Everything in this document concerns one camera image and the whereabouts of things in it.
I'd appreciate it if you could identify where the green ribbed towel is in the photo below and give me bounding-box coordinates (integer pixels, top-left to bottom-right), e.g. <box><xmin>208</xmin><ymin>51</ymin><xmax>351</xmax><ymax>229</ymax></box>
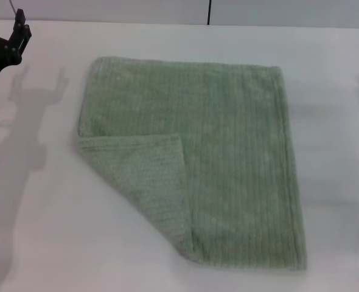
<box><xmin>72</xmin><ymin>56</ymin><xmax>308</xmax><ymax>271</ymax></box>

